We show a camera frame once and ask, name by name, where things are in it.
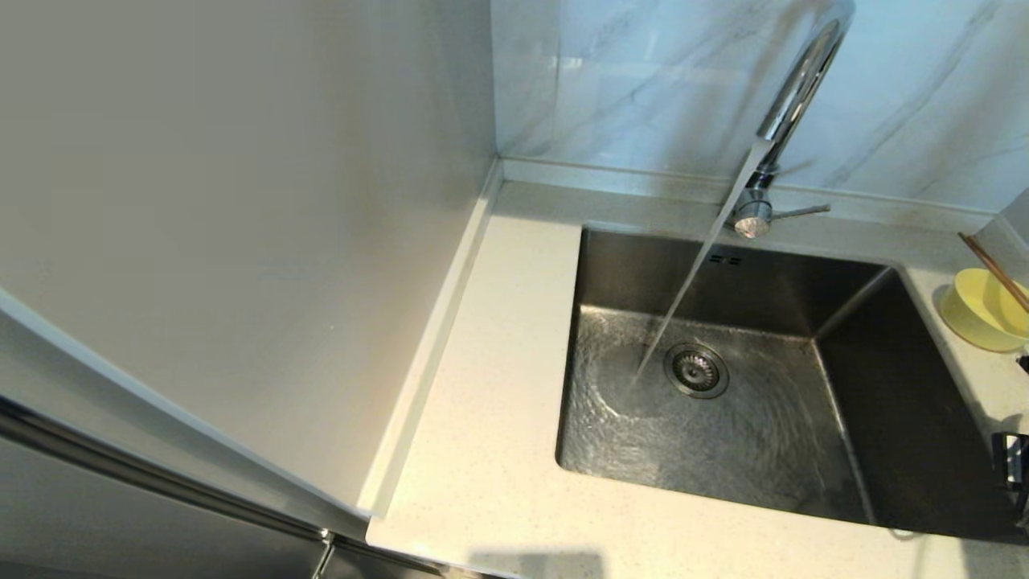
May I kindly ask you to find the brown wooden chopstick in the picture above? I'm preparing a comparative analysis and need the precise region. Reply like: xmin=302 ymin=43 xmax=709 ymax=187
xmin=958 ymin=232 xmax=1029 ymax=314

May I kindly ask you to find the stainless steel sink basin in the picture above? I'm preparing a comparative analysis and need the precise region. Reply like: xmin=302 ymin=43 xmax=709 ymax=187
xmin=555 ymin=225 xmax=1029 ymax=541

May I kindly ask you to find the yellow plastic bowl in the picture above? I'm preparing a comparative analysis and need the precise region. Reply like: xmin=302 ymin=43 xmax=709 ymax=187
xmin=939 ymin=268 xmax=1029 ymax=353

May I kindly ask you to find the round metal drain strainer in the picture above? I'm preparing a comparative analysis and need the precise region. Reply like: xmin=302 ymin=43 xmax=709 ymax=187
xmin=664 ymin=343 xmax=731 ymax=400

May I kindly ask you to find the running water stream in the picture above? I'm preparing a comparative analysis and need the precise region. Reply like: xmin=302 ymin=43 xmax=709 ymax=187
xmin=631 ymin=138 xmax=774 ymax=385

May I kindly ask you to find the chrome gooseneck faucet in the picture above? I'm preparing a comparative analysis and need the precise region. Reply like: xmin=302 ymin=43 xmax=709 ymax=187
xmin=724 ymin=0 xmax=856 ymax=240

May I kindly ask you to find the dark metal cabinet trim bar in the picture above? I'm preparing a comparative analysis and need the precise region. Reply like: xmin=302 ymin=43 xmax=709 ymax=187
xmin=0 ymin=394 xmax=447 ymax=577

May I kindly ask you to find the tall grey cabinet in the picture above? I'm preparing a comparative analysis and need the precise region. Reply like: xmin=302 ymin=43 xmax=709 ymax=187
xmin=0 ymin=0 xmax=499 ymax=579

